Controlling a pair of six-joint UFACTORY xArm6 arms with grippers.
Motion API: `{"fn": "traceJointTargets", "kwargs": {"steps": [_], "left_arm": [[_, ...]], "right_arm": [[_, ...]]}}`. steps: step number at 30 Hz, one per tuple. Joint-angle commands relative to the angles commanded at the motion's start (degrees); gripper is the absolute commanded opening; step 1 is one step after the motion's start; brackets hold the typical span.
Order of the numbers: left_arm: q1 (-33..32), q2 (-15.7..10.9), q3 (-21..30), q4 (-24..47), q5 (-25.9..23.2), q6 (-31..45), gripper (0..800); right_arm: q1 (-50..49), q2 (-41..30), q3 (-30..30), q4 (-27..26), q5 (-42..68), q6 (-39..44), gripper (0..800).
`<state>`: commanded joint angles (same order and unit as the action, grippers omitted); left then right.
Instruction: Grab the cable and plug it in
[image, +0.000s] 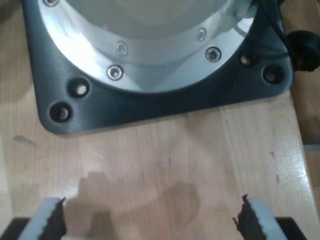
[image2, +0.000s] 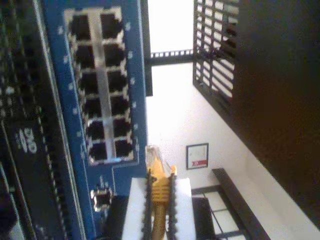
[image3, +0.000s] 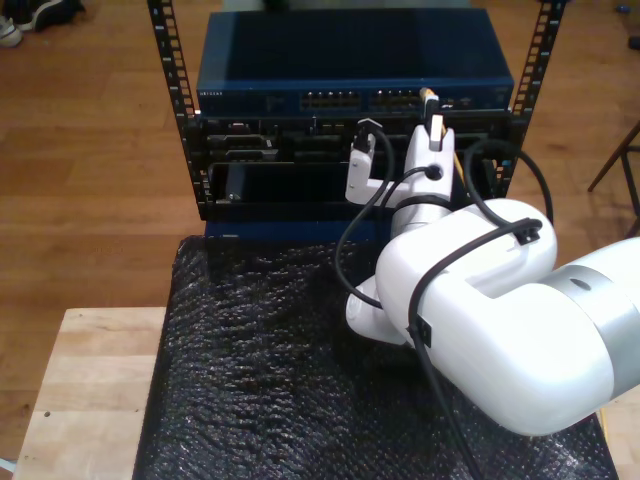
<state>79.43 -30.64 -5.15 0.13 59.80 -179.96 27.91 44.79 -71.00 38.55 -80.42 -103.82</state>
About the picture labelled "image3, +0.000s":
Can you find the blue network switch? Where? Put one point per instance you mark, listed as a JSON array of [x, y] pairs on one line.
[[300, 50]]

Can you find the dark sneaker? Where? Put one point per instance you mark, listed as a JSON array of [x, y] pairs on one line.
[[50, 15]]

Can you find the blue base panel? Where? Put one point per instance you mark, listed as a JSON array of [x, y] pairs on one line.
[[275, 230]]

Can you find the black rack server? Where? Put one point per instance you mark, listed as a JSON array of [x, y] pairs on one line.
[[300, 142]]

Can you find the black perforated rack post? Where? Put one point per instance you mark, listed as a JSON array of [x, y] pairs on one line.
[[167, 55], [552, 30]]

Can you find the white sneaker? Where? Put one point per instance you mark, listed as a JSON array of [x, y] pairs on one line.
[[9, 32]]

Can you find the small white object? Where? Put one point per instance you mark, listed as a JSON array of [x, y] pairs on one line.
[[6, 465]]

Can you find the black bubble mat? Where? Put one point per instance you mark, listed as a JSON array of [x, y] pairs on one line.
[[250, 390]]

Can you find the small blue object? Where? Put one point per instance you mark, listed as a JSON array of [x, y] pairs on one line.
[[622, 7]]

